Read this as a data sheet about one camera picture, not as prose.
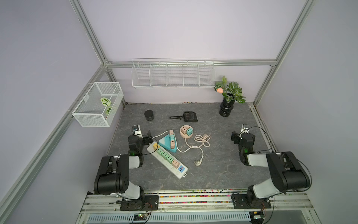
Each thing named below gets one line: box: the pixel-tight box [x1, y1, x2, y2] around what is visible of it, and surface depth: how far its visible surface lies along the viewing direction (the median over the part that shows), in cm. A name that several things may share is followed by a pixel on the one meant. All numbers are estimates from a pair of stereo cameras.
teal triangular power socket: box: [158, 133, 178, 154], surface depth 94 cm
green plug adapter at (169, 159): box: [165, 154, 174, 164], surface depth 84 cm
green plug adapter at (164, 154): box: [160, 151, 169, 160], surface depth 86 cm
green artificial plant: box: [213, 75, 246, 104], surface depth 95 cm
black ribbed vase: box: [219, 91, 235, 118], surface depth 108 cm
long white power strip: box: [146, 141, 189, 180], surface depth 86 cm
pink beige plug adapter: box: [171, 159, 180, 169], surface depth 82 cm
